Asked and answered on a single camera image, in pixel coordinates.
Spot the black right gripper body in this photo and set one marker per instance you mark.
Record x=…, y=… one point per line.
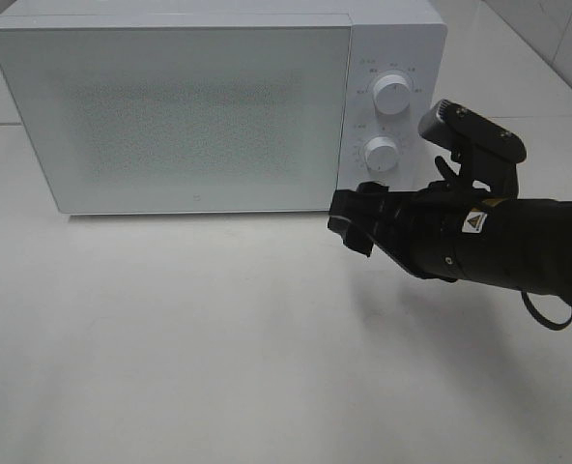
x=425, y=226

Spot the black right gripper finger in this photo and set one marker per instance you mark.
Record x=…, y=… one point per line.
x=380, y=204
x=363, y=234

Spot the round white door button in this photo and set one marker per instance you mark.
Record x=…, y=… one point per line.
x=367, y=187

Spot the white timer knob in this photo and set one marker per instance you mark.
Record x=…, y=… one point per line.
x=381, y=154

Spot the white microwave door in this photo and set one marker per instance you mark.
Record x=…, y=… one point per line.
x=133, y=121

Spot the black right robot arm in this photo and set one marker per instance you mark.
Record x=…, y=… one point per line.
x=523, y=245

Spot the upper white control knob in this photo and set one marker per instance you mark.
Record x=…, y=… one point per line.
x=391, y=92

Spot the white microwave oven body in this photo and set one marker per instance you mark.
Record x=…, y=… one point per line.
x=407, y=36

